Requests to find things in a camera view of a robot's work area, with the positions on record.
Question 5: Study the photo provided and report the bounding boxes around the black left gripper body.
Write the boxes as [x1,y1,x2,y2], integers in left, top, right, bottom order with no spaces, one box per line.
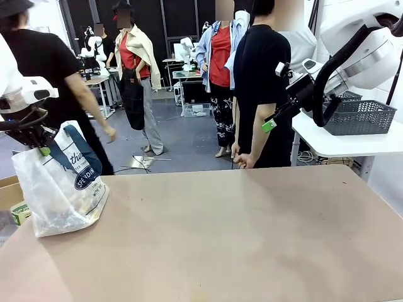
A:
[4,108,53,148]

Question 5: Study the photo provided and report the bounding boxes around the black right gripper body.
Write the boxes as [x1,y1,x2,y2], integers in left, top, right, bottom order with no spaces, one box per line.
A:
[284,74,316,110]

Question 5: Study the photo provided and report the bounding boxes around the white navy-handled shopping bag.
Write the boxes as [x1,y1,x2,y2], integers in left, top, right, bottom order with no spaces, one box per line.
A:
[11,120,110,238]

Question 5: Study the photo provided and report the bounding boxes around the grey plastic lattice basket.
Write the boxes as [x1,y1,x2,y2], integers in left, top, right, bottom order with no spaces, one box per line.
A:
[337,90,363,102]
[327,99,397,137]

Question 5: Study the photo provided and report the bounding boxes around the collaborator right forearm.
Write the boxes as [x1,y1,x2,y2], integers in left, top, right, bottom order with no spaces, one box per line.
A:
[248,102,278,158]

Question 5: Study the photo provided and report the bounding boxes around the hat wearer forearm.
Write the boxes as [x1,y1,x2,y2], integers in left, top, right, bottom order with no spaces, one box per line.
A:
[74,80,111,133]

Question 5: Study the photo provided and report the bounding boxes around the collaborator left forearm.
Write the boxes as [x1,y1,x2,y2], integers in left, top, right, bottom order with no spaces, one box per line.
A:
[231,94,242,148]

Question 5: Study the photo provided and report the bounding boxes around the collaborator right hand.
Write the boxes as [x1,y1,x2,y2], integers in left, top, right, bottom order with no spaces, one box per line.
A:
[239,152,258,169]

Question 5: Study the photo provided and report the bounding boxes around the collaborator left hand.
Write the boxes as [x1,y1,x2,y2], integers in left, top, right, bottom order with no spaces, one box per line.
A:
[230,142,245,165]

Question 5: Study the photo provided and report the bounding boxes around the hat wearer hand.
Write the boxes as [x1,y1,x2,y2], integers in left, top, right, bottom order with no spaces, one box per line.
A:
[103,125,117,145]

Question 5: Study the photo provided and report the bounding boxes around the collaborator body in black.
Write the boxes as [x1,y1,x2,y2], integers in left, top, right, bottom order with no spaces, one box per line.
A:
[231,0,294,169]

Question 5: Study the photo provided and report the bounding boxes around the brown cardboard box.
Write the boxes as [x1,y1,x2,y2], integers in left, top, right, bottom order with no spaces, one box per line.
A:
[0,176,25,211]

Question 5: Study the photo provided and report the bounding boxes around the green printed carton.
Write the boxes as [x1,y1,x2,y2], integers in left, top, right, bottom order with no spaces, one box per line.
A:
[11,203,32,227]

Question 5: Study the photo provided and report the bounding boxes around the white side table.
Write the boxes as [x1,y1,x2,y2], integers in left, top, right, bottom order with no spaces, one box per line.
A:
[290,111,403,167]

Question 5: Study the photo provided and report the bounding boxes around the clear plastic storage bin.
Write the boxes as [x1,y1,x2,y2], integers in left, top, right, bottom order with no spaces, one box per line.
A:
[182,103,212,118]

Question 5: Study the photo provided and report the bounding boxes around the person in black hat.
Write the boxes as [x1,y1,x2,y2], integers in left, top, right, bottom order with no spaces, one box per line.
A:
[0,0,117,177]

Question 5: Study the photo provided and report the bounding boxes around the black equipment case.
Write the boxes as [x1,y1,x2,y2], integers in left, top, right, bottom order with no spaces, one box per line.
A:
[182,82,211,104]

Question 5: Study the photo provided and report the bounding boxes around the person in red shirt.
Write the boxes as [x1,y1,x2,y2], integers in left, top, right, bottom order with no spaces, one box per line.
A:
[195,3,251,158]

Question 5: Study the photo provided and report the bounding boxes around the black tripod stand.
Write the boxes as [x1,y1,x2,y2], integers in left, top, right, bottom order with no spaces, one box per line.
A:
[385,59,400,106]

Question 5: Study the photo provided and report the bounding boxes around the metal sheet on floor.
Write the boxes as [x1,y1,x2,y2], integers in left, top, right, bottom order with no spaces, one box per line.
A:
[121,154,173,172]

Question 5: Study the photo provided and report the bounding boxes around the background person in black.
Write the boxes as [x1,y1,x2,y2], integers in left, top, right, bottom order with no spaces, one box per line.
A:
[93,22,116,69]

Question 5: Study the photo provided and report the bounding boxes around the mannequin cream jacket grey trousers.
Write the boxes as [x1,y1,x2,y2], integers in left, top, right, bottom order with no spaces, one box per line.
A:
[112,0,165,157]

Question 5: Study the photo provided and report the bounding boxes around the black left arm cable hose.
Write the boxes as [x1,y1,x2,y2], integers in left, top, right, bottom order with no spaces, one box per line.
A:
[0,106,48,132]

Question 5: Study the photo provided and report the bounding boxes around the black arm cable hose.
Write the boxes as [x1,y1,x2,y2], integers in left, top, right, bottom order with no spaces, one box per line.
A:
[0,106,48,132]
[312,12,403,128]

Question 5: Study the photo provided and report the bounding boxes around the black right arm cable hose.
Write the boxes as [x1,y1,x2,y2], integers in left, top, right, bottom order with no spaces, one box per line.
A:
[312,12,403,128]

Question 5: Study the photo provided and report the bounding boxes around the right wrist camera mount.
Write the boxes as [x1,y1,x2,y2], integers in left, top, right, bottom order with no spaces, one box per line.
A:
[274,61,304,80]

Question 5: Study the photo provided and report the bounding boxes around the black floor cable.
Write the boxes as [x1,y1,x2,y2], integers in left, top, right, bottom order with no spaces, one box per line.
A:
[113,165,152,176]

